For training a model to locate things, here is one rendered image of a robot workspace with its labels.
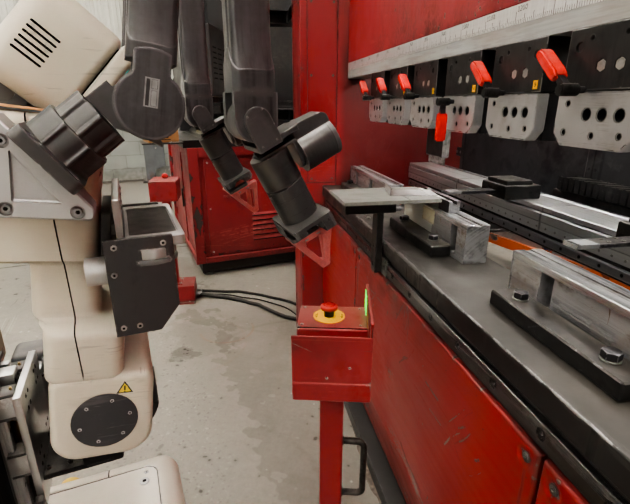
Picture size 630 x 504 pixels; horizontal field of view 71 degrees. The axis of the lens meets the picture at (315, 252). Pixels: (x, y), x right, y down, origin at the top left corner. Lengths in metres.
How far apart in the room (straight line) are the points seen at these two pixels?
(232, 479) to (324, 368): 0.91
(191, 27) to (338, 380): 0.77
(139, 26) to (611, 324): 0.73
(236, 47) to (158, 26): 0.09
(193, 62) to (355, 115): 1.16
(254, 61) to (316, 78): 1.44
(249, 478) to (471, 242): 1.12
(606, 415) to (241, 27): 0.65
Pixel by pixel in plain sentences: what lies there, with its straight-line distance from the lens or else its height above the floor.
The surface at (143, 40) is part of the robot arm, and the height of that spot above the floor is 1.30.
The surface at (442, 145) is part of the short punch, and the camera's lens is 1.22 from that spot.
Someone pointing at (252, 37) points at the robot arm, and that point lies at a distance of 0.61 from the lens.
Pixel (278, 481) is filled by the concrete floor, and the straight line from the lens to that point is 1.71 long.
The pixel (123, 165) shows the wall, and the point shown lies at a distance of 7.98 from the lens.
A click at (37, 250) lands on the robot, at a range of 0.78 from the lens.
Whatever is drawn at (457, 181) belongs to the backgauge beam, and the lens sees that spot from 1.66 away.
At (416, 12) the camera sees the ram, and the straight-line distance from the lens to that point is 1.38.
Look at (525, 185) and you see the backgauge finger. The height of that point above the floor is 1.02.
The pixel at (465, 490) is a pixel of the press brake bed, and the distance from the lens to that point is 1.00.
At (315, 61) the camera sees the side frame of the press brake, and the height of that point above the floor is 1.41.
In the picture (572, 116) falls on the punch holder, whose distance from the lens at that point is 0.79.
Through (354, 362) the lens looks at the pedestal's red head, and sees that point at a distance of 0.89.
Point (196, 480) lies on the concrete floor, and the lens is 1.76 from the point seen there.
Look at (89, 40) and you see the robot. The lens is 0.72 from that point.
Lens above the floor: 1.24
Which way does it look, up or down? 19 degrees down
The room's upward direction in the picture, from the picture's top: straight up
